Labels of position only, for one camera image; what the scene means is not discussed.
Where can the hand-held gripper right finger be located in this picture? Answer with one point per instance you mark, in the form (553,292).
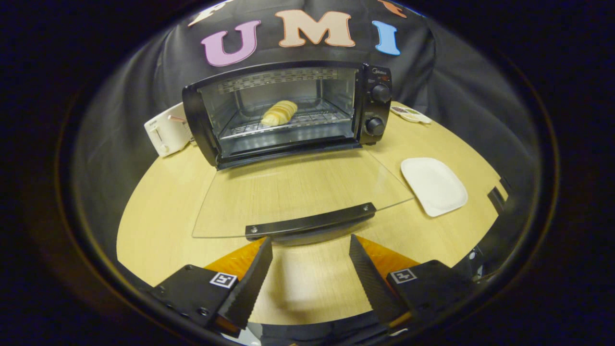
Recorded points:
(372,288)

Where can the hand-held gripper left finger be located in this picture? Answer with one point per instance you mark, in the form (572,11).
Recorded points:
(250,293)

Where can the ridged bread roll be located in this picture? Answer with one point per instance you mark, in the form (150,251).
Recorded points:
(279,113)

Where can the black toaster oven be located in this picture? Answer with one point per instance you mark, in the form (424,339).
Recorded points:
(375,105)

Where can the white pop-up toaster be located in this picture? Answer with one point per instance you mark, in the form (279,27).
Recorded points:
(166,134)

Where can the white square plate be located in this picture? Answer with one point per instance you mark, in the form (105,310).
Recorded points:
(435,187)

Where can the white sectioned condiment dish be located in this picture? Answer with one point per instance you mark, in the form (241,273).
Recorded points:
(411,115)

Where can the large black table bracket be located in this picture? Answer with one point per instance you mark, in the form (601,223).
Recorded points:
(496,199)

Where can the small black table bracket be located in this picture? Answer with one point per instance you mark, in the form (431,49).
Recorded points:
(506,185)

